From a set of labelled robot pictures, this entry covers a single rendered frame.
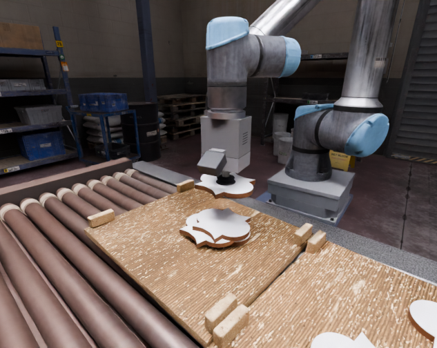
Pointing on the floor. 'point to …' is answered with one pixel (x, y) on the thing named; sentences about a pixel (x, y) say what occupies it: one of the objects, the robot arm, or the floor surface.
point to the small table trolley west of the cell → (102, 134)
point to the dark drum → (147, 155)
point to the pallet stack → (181, 114)
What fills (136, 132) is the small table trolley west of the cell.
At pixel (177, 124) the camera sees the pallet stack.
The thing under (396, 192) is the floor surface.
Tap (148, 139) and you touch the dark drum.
